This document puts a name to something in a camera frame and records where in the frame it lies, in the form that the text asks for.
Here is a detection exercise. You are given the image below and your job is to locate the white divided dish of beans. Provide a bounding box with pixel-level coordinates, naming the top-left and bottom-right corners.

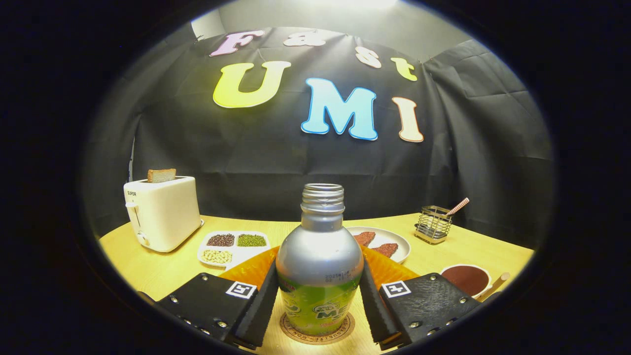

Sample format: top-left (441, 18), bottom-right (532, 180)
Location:
top-left (198, 230), bottom-right (271, 269)

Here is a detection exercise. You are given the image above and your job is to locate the black backdrop cloth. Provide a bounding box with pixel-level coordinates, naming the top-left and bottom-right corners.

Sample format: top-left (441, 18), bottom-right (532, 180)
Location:
top-left (81, 25), bottom-right (555, 249)

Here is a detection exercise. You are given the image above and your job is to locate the wooden table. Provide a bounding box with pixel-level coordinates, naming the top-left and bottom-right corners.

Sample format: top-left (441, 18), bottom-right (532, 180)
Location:
top-left (99, 213), bottom-right (535, 355)

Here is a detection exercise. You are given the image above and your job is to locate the wire mesh holder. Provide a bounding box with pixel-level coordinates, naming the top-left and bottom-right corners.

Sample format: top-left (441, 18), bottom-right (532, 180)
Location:
top-left (414, 206), bottom-right (453, 245)

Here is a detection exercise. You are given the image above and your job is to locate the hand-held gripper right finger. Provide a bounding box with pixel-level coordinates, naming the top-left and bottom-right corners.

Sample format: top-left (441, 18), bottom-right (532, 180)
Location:
top-left (359, 245), bottom-right (498, 351)

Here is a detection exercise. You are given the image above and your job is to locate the silver green juice bottle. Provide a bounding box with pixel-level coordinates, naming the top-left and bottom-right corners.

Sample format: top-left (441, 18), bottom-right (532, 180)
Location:
top-left (276, 183), bottom-right (364, 337)

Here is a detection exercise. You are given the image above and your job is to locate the white cup with wooden handle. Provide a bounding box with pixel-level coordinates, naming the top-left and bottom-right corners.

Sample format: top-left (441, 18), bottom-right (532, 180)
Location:
top-left (440, 264), bottom-right (511, 301)

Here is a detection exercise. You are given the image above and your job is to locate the white toaster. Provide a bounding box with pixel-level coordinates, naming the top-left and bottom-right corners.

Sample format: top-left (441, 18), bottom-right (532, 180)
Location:
top-left (123, 176), bottom-right (204, 253)

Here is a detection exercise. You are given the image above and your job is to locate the round cork coaster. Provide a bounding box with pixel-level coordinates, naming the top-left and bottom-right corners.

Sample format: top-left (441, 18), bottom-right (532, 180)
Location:
top-left (280, 312), bottom-right (355, 345)

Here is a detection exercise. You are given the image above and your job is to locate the white round plate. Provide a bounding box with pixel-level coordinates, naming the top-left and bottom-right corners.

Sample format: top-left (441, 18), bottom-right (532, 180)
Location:
top-left (345, 226), bottom-right (411, 264)

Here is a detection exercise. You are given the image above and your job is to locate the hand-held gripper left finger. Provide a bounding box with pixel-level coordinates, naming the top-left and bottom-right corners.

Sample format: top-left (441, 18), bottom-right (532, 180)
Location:
top-left (155, 247), bottom-right (280, 351)

